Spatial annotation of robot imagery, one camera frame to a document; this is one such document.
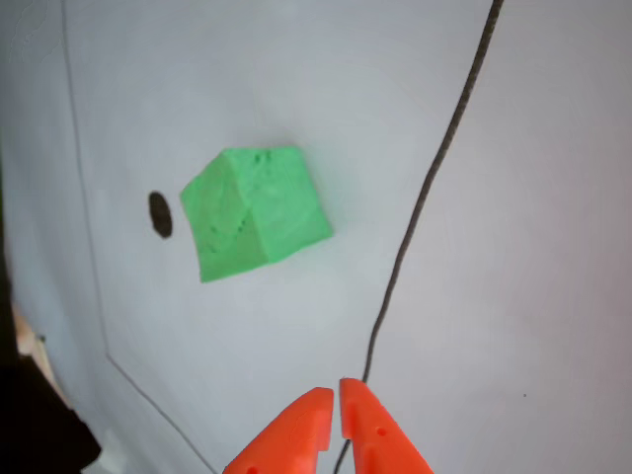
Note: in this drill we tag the white paper sheet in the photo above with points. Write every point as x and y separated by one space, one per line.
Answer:
494 247

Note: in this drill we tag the black dot mark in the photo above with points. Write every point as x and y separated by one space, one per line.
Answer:
160 214

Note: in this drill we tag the green block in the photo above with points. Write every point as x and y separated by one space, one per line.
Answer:
257 212

